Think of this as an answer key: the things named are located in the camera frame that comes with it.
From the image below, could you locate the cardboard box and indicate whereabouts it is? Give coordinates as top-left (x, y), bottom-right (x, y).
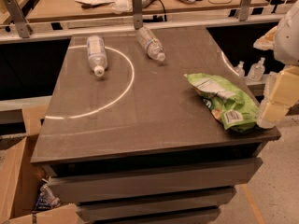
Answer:
top-left (0, 105), bottom-right (84, 224)

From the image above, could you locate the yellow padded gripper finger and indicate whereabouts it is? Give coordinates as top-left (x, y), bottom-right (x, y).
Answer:
top-left (257, 66), bottom-right (299, 129)
top-left (253, 26), bottom-right (277, 50)

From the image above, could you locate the sanitizer pump bottle right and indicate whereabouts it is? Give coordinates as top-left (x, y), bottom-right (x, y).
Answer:
top-left (248, 57), bottom-right (265, 81)

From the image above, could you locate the bottom grey drawer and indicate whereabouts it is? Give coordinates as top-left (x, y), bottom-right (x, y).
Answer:
top-left (94, 207), bottom-right (221, 224)

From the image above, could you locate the sanitizer pump bottle left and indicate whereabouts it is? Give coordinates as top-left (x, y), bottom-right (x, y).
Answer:
top-left (235, 61), bottom-right (245, 77)

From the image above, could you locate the clear water bottle left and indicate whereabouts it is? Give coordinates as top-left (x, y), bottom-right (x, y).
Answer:
top-left (87, 35), bottom-right (107, 77)

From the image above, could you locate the green rice chip bag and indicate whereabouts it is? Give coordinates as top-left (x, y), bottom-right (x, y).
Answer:
top-left (184, 73), bottom-right (259, 133)

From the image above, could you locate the plastic bottle in box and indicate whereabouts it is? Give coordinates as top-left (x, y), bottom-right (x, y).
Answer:
top-left (34, 179), bottom-right (61, 211)

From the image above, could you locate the top grey drawer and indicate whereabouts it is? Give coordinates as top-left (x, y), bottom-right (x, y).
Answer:
top-left (50, 158), bottom-right (263, 203)

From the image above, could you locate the clear water bottle right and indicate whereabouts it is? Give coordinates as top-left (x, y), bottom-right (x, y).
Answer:
top-left (136, 27), bottom-right (165, 62)

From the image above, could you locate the grey metal railing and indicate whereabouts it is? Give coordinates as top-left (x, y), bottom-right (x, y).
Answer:
top-left (0, 0), bottom-right (292, 44)

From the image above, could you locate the grey drawer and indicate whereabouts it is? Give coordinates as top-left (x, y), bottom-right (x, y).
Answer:
top-left (94, 207), bottom-right (221, 224)
top-left (77, 187), bottom-right (235, 222)
top-left (50, 158), bottom-right (263, 203)

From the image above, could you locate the grey drawer cabinet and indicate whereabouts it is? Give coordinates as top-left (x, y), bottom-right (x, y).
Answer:
top-left (30, 26), bottom-right (282, 224)

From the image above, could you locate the black cable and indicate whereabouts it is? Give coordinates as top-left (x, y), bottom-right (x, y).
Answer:
top-left (151, 0), bottom-right (168, 22)

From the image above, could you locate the wooden background desk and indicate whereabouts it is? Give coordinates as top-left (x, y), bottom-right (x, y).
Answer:
top-left (27, 0), bottom-right (241, 22)

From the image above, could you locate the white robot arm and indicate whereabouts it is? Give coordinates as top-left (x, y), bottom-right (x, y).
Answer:
top-left (253, 1), bottom-right (299, 129)

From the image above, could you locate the clear water bottle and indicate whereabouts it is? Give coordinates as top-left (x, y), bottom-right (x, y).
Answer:
top-left (87, 35), bottom-right (107, 77)
top-left (136, 27), bottom-right (165, 62)

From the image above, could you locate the sanitizer pump bottle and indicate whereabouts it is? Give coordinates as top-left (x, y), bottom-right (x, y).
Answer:
top-left (235, 61), bottom-right (245, 77)
top-left (248, 57), bottom-right (265, 81)

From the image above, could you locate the middle grey drawer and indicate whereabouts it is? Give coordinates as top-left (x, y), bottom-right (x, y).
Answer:
top-left (77, 187), bottom-right (235, 222)

